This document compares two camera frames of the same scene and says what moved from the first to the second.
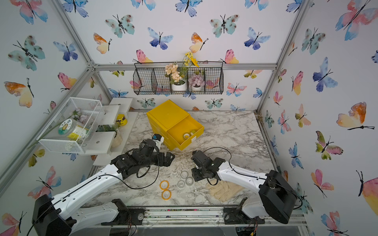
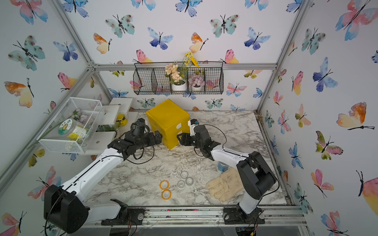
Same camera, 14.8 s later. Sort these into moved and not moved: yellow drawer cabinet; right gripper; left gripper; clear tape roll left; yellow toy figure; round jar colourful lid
Moved: right gripper; left gripper
Not moved: yellow drawer cabinet; yellow toy figure; round jar colourful lid; clear tape roll left
